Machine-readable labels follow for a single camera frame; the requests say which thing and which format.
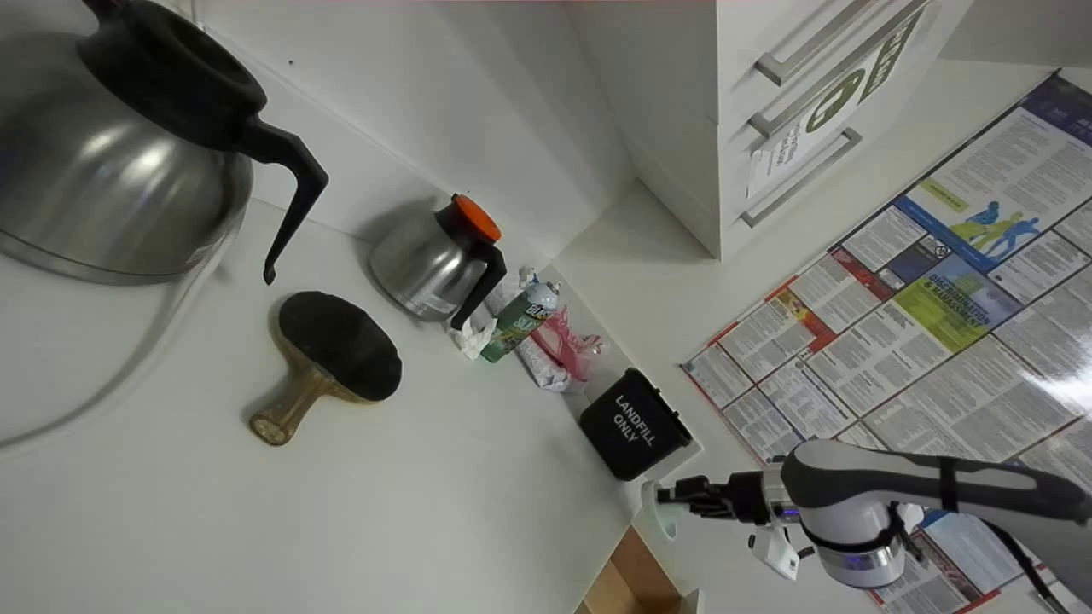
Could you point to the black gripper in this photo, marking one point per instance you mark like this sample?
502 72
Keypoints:
742 497

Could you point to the white funnel-shaped object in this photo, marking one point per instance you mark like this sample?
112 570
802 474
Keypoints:
662 516

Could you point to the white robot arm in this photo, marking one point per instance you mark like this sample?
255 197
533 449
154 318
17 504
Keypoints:
847 507

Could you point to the black landfill bin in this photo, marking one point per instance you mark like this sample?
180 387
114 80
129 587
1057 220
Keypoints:
634 429

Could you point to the pink white plastic packet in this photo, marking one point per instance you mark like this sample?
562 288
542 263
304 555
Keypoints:
557 356

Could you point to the green wipes canister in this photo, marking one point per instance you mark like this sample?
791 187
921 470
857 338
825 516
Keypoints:
519 318

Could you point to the crumpled white tissue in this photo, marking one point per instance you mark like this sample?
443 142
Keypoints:
474 338

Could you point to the stay safe sign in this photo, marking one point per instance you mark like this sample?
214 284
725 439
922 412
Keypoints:
800 131

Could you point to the white upper cabinet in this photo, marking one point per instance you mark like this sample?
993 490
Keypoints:
733 109

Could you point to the small steel coffee pot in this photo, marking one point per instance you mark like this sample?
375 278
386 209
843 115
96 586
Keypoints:
443 263

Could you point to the brown black coffee funnel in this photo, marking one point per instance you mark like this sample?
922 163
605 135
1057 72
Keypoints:
331 349

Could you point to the large steel coffee pot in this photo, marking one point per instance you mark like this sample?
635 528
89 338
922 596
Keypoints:
129 151

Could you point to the wall information poster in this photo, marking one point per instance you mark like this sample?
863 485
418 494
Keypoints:
955 324

